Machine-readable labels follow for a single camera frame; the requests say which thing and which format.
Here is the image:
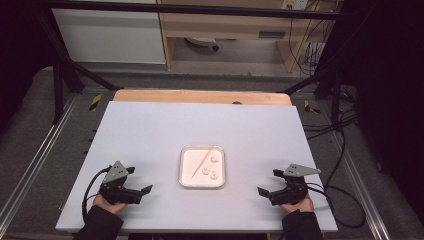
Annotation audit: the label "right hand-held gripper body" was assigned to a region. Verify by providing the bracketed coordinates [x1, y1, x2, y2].
[268, 163, 322, 206]

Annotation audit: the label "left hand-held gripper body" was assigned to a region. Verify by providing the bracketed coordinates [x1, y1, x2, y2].
[99, 160, 143, 205]

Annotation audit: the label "square metal tray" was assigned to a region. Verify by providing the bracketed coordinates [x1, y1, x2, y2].
[178, 144, 227, 190]

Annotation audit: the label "person's left hand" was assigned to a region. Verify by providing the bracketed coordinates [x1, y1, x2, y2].
[93, 194, 128, 215]

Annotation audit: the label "person's right hand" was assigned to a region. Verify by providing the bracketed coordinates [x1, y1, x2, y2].
[279, 194, 315, 214]

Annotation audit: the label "wooden table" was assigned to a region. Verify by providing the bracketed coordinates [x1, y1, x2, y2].
[112, 88, 293, 107]

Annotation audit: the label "white cabinet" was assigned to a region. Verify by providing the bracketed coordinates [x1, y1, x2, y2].
[51, 0, 167, 65]

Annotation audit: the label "office chair base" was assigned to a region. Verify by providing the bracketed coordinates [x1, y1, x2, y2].
[184, 36, 220, 52]

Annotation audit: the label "light wooden desk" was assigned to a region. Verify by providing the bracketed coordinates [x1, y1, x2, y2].
[156, 0, 336, 74]

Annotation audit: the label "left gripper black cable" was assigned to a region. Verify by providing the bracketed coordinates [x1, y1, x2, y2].
[81, 165, 112, 222]

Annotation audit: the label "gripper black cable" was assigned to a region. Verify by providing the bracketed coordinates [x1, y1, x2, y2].
[81, 165, 112, 222]
[305, 181, 366, 230]

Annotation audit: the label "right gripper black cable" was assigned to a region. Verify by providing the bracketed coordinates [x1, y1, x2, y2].
[305, 181, 366, 230]

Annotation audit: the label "aluminium floor rail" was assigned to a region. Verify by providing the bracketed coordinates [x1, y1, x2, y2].
[328, 128, 393, 240]
[0, 94, 79, 221]

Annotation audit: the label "black floor cables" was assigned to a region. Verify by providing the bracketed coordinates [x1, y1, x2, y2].
[301, 84, 361, 141]

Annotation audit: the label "black metal frame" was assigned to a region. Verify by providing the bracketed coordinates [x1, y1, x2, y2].
[33, 0, 354, 126]

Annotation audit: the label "hanging black cables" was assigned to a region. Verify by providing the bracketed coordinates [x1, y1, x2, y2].
[288, 0, 338, 77]

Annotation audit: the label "wall power socket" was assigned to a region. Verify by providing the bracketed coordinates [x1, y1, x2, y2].
[281, 0, 310, 11]

